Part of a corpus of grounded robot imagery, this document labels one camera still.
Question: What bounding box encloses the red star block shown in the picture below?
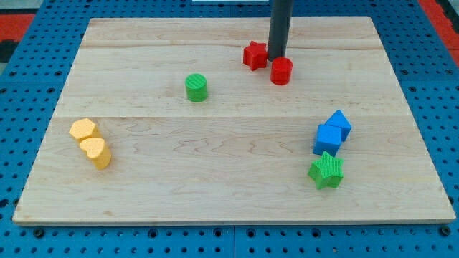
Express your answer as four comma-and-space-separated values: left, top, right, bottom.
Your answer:
243, 41, 268, 71

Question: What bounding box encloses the light wooden board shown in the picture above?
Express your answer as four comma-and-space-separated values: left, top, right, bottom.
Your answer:
13, 17, 455, 226

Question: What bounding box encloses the green star block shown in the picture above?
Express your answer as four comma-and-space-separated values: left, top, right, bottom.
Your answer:
308, 151, 344, 190

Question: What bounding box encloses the green cylinder block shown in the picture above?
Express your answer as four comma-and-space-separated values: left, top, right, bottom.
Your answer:
185, 73, 207, 102

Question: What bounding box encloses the red cylinder block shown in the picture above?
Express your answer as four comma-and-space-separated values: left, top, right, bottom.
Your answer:
270, 57, 293, 85

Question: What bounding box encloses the blue cube block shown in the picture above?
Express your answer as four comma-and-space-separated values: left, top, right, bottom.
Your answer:
313, 124, 342, 156

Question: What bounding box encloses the blue triangle block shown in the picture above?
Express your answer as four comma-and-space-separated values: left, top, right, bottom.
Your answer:
325, 110, 352, 142

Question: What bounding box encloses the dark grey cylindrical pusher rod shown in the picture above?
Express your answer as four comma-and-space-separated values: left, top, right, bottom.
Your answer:
268, 0, 294, 62

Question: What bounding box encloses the yellow heart block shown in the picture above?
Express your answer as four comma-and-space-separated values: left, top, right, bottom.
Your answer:
80, 138, 112, 170

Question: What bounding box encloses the yellow hexagon block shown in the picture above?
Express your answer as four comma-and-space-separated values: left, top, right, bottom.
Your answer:
69, 118, 102, 143

